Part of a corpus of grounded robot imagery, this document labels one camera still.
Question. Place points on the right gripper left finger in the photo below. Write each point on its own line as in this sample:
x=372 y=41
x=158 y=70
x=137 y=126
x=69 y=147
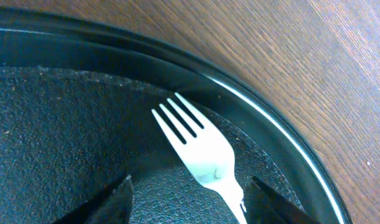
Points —
x=112 y=205

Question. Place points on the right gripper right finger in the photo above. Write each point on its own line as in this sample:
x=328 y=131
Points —
x=265 y=206

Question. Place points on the white plastic fork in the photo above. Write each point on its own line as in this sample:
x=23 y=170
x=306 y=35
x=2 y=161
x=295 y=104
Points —
x=208 y=156

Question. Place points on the round black tray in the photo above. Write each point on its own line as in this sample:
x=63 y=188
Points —
x=75 y=119

